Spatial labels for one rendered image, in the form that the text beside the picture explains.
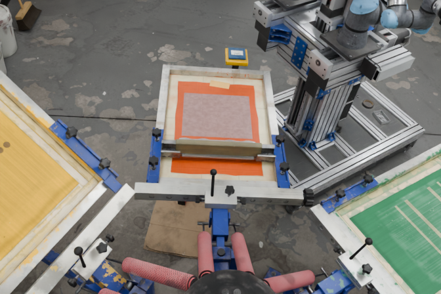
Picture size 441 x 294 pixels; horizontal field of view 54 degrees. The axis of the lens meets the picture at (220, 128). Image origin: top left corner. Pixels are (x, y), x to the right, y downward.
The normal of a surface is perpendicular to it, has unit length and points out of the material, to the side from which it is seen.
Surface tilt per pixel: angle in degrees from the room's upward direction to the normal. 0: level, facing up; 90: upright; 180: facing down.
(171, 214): 0
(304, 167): 0
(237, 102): 0
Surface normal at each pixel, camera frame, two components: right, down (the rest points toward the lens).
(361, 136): 0.09, -0.68
